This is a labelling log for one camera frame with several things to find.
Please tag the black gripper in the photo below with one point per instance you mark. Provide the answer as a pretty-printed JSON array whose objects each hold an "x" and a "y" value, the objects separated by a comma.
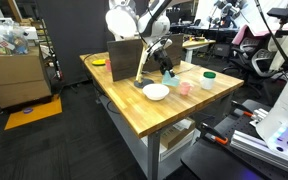
[{"x": 164, "y": 61}]

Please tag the blue translucent plastic cup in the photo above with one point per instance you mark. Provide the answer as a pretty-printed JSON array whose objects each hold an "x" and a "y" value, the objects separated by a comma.
[{"x": 170, "y": 81}]

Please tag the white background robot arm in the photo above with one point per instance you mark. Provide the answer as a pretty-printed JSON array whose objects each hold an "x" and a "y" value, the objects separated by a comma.
[{"x": 117, "y": 4}]

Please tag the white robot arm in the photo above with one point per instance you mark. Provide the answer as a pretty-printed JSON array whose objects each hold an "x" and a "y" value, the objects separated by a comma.
[{"x": 154, "y": 23}]

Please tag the white bowl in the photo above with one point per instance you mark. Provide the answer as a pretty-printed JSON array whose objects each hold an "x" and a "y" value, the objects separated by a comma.
[{"x": 156, "y": 91}]

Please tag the pink translucent cup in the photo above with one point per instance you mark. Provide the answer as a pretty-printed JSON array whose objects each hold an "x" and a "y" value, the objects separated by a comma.
[{"x": 108, "y": 65}]

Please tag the pink plastic mug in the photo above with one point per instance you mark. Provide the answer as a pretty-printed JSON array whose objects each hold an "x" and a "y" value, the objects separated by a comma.
[{"x": 184, "y": 89}]

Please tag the white mug green inside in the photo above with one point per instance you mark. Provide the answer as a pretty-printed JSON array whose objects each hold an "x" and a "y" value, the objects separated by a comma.
[{"x": 208, "y": 81}]

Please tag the wooden table white legs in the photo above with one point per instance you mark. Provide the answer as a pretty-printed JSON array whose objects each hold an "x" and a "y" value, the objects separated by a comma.
[{"x": 199, "y": 43}]

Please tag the dark wooden board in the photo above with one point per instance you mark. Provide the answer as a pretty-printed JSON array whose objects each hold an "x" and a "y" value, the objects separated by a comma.
[{"x": 124, "y": 60}]

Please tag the brown cardboard box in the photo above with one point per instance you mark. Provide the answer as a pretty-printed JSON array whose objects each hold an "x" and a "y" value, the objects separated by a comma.
[{"x": 177, "y": 135}]

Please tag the yellow disc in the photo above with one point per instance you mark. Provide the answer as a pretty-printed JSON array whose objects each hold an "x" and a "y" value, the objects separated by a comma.
[{"x": 98, "y": 62}]

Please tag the white storage box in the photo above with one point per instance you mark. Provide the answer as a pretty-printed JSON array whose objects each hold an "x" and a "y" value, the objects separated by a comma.
[{"x": 180, "y": 150}]

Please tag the grey background robot equipment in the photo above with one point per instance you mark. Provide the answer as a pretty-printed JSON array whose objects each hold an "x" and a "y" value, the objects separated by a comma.
[{"x": 229, "y": 11}]

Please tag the black office chair pink cover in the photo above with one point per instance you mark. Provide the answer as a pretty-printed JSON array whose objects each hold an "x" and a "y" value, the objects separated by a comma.
[{"x": 250, "y": 35}]

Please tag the white backdrop sheet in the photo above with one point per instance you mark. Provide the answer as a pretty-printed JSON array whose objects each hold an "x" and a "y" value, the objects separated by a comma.
[{"x": 250, "y": 16}]

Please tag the black perforated mounting cart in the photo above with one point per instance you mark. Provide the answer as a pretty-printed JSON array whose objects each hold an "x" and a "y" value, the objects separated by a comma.
[{"x": 210, "y": 163}]

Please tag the dark partition panel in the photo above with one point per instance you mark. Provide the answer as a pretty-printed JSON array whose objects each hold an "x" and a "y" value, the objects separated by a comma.
[{"x": 74, "y": 33}]

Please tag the white cloth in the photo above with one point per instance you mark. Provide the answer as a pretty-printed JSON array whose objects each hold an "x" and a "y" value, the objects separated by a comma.
[{"x": 282, "y": 50}]

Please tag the cluttered shelf rack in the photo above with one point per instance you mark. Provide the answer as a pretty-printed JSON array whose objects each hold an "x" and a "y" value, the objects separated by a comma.
[{"x": 47, "y": 50}]

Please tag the orange floor mat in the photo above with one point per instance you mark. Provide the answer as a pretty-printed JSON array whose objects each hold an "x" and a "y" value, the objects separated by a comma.
[{"x": 34, "y": 113}]

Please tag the purple tape roll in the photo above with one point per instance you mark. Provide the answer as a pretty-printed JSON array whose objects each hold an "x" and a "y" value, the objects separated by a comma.
[{"x": 27, "y": 110}]

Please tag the large cardboard box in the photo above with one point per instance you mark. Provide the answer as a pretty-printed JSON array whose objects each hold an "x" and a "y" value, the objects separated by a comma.
[{"x": 14, "y": 76}]

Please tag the wooden plank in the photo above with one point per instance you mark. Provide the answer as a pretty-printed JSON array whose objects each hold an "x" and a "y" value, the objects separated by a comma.
[{"x": 14, "y": 10}]

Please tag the clear bag of items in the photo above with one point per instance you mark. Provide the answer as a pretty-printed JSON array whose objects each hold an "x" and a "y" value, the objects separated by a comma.
[{"x": 4, "y": 38}]

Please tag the grey metal table frame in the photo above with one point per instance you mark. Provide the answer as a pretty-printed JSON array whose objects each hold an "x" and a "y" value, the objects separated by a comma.
[{"x": 153, "y": 156}]

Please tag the grey frame office chair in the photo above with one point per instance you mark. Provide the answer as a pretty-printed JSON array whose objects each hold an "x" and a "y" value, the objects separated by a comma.
[{"x": 267, "y": 61}]

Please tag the aluminium extrusion rail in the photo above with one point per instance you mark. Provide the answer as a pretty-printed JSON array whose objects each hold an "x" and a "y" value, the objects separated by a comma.
[
  {"x": 259, "y": 115},
  {"x": 260, "y": 150}
]

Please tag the black camera stand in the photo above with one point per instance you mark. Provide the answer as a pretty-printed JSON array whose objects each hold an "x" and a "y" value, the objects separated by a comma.
[{"x": 280, "y": 12}]

